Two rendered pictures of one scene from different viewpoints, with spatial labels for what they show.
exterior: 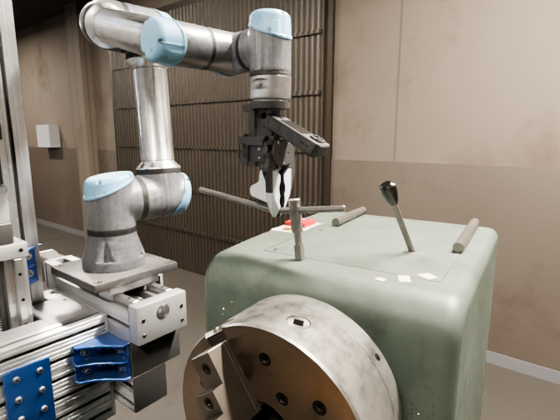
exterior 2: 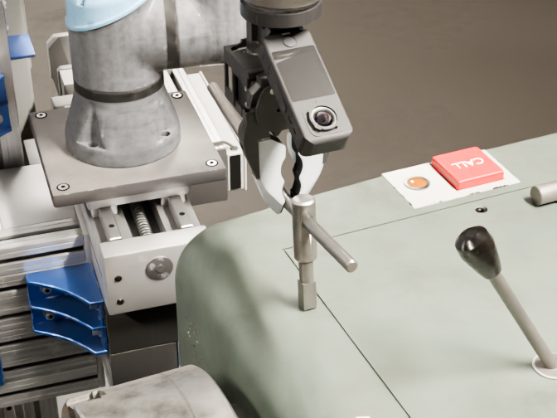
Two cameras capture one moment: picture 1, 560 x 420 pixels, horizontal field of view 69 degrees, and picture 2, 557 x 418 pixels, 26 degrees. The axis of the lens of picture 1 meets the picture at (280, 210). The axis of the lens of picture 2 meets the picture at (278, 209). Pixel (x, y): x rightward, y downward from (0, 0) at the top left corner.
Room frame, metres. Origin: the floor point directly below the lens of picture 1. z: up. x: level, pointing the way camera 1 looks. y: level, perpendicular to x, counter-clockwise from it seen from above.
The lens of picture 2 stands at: (-0.03, -0.53, 1.97)
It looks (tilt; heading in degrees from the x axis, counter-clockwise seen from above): 34 degrees down; 34
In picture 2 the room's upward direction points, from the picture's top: straight up
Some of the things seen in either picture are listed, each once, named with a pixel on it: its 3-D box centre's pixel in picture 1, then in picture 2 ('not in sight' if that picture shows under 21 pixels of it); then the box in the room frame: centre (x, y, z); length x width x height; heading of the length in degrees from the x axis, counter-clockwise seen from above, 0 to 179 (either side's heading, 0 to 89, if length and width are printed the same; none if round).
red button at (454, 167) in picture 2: (300, 223); (467, 170); (1.04, -0.05, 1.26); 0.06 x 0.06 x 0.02; 58
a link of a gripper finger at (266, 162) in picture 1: (271, 168); (264, 133); (0.74, 0.02, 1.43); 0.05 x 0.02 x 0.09; 148
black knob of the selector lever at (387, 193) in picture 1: (388, 193); (477, 252); (0.75, -0.20, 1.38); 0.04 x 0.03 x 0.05; 148
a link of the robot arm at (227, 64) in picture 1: (228, 52); not in sight; (0.83, 0.10, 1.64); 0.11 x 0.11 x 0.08; 44
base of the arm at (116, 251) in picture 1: (113, 245); (120, 105); (1.00, 0.42, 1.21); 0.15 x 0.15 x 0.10
